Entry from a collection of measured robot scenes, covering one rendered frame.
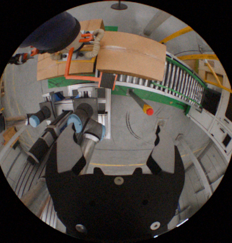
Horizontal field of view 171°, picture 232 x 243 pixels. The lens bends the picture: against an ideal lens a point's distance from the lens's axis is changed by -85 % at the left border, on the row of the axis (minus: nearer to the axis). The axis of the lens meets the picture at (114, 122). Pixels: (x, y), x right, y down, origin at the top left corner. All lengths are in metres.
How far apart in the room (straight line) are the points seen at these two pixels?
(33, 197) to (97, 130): 0.47
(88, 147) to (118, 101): 1.38
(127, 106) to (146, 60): 1.22
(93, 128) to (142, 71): 0.60
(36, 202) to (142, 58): 0.96
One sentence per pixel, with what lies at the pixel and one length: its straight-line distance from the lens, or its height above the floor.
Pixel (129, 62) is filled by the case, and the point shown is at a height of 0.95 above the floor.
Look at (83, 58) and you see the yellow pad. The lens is 0.61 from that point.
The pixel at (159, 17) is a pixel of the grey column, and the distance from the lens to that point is 1.59.
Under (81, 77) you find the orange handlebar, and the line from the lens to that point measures 0.46.
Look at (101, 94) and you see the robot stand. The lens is 1.46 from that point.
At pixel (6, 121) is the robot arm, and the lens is 0.85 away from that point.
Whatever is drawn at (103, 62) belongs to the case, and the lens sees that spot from 0.70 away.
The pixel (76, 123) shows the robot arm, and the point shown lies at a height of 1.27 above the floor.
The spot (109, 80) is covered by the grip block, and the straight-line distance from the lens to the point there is 0.41.
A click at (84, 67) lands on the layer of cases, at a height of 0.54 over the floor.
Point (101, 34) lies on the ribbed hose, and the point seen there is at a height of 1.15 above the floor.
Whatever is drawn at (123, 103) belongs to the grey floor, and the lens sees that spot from 1.72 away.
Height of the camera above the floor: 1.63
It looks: 59 degrees down
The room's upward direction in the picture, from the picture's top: 179 degrees counter-clockwise
